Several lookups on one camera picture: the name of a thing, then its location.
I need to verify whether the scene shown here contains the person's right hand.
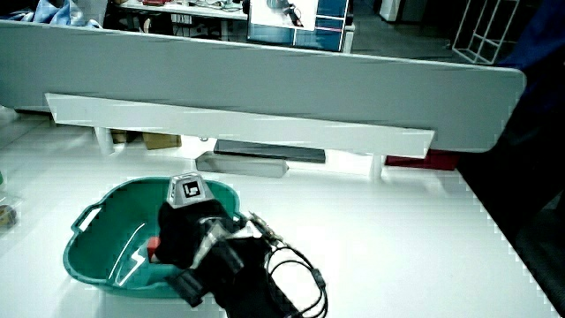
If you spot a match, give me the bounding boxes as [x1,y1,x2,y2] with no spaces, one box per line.
[154,171,242,269]

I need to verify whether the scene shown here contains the red block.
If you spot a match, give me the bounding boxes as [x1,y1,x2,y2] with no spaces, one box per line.
[147,236,162,262]

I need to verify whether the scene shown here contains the person's right forearm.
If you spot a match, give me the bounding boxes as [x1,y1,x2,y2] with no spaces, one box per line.
[165,211,330,318]

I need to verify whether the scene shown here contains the green plastic basin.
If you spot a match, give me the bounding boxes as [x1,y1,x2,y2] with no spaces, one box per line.
[62,176,243,299]

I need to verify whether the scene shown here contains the grey rectangular tray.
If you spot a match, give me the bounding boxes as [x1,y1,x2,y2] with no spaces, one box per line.
[195,150,290,179]

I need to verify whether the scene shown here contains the large cardboard box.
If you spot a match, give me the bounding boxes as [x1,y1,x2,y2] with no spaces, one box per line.
[141,132,183,151]

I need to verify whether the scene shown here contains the white desk shelf riser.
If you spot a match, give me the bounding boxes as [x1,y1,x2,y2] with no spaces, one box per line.
[44,92,436,180]

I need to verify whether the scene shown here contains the black flat keyboard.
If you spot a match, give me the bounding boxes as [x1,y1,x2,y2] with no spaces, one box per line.
[213,139,327,164]

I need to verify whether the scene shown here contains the long grey desk partition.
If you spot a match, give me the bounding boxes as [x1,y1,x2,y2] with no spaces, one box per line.
[0,19,528,154]

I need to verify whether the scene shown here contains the clear plastic fruit container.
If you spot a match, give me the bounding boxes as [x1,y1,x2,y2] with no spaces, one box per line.
[0,193,22,231]

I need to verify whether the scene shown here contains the dark red box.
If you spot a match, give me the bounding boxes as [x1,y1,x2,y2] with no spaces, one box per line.
[384,148,460,171]

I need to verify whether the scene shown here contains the light blue plastic bags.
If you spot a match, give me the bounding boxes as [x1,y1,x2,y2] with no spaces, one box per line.
[0,0,102,28]

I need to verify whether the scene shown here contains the black glove cable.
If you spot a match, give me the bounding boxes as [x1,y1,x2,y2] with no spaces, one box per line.
[264,245,330,318]

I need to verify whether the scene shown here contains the white wire rack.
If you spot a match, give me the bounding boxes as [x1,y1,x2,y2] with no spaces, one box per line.
[452,0,522,66]

